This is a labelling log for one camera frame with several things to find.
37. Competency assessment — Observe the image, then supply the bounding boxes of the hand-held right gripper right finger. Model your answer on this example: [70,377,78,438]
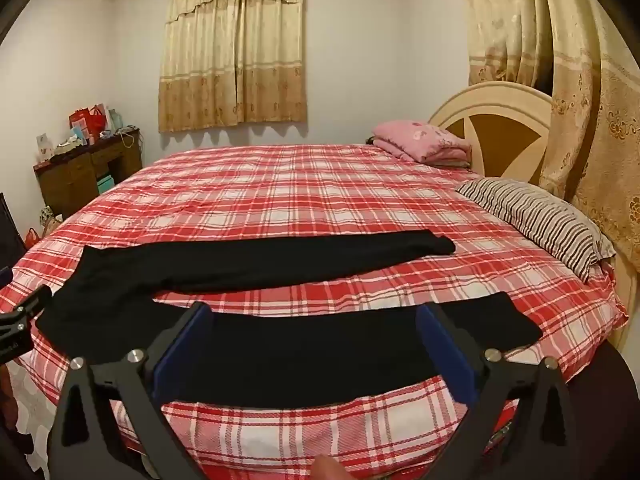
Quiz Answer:
[415,303,590,480]

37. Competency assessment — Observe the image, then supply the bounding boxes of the cream and brown headboard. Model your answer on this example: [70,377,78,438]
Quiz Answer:
[427,80,640,356]

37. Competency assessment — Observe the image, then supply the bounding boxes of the folded pink blanket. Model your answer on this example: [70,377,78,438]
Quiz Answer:
[372,120,473,166]

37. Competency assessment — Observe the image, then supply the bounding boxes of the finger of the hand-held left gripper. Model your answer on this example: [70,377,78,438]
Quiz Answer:
[14,285,54,323]

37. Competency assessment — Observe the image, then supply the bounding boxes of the beige window curtain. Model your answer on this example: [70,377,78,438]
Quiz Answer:
[157,0,309,134]

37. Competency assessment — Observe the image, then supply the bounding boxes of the red gift bag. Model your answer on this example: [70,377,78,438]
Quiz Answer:
[69,105,108,137]

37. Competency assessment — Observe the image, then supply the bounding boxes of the bed with red plaid sheet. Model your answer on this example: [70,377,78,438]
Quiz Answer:
[0,142,631,480]

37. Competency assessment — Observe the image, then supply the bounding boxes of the dark chair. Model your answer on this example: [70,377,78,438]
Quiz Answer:
[0,192,28,272]

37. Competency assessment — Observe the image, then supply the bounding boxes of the striped pillow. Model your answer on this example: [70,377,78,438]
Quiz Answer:
[455,177,617,284]

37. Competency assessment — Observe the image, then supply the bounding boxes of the person's right hand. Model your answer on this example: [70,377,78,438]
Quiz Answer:
[310,455,352,480]

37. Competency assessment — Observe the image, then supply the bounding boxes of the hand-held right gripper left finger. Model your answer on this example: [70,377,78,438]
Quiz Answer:
[47,302,213,480]

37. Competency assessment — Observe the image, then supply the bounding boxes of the black pants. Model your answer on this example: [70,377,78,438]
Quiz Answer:
[35,230,544,409]

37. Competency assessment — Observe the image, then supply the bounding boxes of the brown wooden desk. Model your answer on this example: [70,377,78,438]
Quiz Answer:
[34,127,144,221]

